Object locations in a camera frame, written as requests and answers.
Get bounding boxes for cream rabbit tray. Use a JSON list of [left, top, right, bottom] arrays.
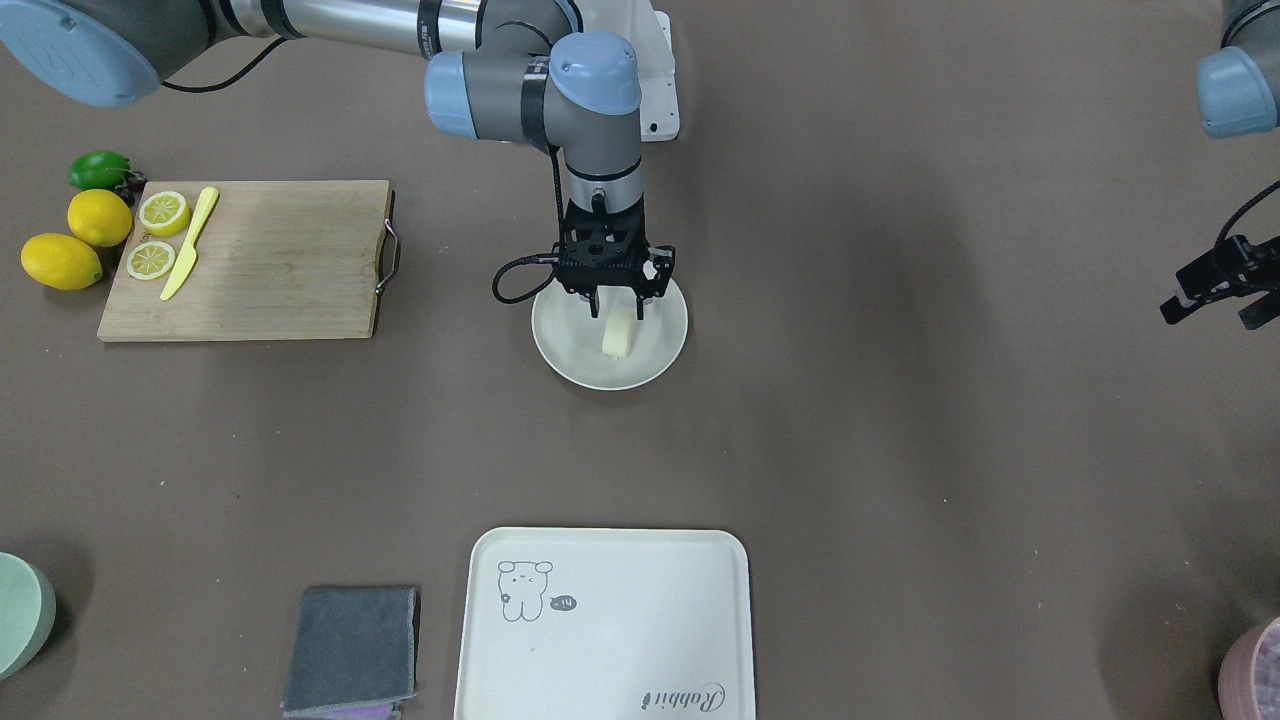
[[454, 527, 756, 719]]

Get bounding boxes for wooden cutting board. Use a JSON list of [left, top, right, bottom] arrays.
[[99, 179, 394, 342]]

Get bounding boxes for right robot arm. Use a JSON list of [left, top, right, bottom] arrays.
[[3, 1, 678, 319]]

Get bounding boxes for beige round plate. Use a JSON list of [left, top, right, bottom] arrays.
[[531, 281, 689, 391]]

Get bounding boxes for white steamed bun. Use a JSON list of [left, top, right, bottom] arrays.
[[602, 305, 640, 360]]

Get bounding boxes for dark grey folded cloth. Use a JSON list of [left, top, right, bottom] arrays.
[[282, 585, 419, 719]]

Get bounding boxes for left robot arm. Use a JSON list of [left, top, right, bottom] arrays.
[[1160, 1, 1279, 331]]

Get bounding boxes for mint green bowl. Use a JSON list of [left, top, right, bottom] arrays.
[[1, 552, 56, 680]]

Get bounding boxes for yellow plastic knife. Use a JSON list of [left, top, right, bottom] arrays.
[[160, 186, 220, 301]]

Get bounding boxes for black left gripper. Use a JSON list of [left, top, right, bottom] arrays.
[[1160, 234, 1280, 331]]

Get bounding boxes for green lime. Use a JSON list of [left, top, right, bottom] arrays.
[[67, 150, 132, 191]]

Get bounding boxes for pink bowl with ice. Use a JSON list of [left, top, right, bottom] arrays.
[[1217, 618, 1279, 719]]

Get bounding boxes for yellow lemon near lime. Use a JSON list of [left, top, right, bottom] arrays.
[[67, 190, 133, 249]]

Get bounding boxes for dark cherries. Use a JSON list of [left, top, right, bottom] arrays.
[[111, 170, 148, 208]]

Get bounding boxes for lemon half slice upper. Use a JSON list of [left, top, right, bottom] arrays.
[[137, 191, 192, 237]]

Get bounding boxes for lemon half slice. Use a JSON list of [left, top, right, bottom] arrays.
[[137, 191, 192, 237], [124, 240, 177, 281]]

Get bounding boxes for lemon half slice lower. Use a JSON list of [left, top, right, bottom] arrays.
[[124, 240, 177, 281]]

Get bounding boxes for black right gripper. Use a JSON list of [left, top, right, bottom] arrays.
[[564, 196, 675, 320]]

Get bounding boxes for yellow lemon far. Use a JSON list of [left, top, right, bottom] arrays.
[[20, 233, 102, 291]]

